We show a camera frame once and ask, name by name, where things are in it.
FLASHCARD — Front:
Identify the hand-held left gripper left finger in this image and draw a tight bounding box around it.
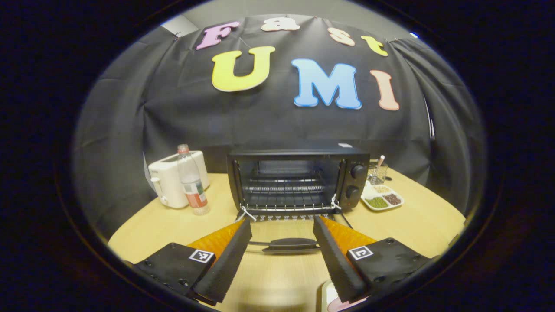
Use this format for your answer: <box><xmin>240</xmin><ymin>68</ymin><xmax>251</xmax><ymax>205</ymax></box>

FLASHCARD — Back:
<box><xmin>130</xmin><ymin>218</ymin><xmax>253</xmax><ymax>305</ymax></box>

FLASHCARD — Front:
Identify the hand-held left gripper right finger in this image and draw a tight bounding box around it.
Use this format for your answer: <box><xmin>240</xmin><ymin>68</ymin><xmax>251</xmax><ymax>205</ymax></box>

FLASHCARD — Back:
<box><xmin>312</xmin><ymin>216</ymin><xmax>432</xmax><ymax>304</ymax></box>

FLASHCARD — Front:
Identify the beige food tray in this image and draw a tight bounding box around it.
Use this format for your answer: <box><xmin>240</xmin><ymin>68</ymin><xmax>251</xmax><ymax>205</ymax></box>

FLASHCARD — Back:
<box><xmin>321</xmin><ymin>279</ymin><xmax>370</xmax><ymax>312</ymax></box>

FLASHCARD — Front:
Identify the pink round food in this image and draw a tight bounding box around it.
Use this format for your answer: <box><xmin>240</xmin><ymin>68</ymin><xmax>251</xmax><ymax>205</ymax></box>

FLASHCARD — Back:
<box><xmin>327</xmin><ymin>296</ymin><xmax>368</xmax><ymax>312</ymax></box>

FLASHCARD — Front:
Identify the black electric oven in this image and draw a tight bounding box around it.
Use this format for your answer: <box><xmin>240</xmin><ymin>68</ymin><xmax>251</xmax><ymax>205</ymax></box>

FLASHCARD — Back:
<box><xmin>227</xmin><ymin>145</ymin><xmax>371</xmax><ymax>254</ymax></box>

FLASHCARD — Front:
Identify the metal oven rack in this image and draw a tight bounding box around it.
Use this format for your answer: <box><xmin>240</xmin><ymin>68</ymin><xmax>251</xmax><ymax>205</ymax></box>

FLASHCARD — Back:
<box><xmin>240</xmin><ymin>184</ymin><xmax>341</xmax><ymax>217</ymax></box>

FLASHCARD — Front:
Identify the white divided plate with beans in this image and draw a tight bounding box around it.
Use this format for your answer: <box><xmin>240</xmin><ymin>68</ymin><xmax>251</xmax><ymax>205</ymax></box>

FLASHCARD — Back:
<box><xmin>360</xmin><ymin>184</ymin><xmax>405</xmax><ymax>212</ymax></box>

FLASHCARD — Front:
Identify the clear plastic bottle red label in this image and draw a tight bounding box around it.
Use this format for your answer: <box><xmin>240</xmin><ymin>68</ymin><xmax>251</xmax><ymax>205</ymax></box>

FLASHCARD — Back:
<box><xmin>177</xmin><ymin>144</ymin><xmax>211</xmax><ymax>216</ymax></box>

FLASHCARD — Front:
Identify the white toaster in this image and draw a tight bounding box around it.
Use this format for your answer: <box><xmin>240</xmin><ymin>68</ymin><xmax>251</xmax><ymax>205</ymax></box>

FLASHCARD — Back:
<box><xmin>148</xmin><ymin>150</ymin><xmax>210</xmax><ymax>209</ymax></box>

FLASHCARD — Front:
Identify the black backdrop cloth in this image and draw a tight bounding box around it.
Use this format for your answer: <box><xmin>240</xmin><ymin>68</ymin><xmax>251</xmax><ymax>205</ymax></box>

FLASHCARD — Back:
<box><xmin>72</xmin><ymin>15</ymin><xmax>486</xmax><ymax>239</ymax></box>

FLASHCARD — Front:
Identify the small wire basket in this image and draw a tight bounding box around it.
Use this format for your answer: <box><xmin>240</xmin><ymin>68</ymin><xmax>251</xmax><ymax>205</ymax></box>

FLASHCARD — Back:
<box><xmin>367</xmin><ymin>155</ymin><xmax>389</xmax><ymax>186</ymax></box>

